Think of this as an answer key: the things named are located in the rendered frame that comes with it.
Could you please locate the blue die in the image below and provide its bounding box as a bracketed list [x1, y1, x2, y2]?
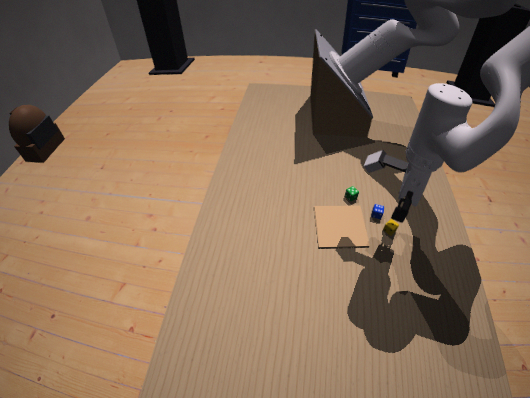
[371, 204, 384, 219]

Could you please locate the green die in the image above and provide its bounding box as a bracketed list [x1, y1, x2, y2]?
[345, 186, 359, 202]

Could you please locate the peach square mat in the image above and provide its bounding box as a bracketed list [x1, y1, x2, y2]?
[314, 206, 370, 248]

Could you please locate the yellow die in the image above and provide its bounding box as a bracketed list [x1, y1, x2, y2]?
[383, 219, 399, 236]

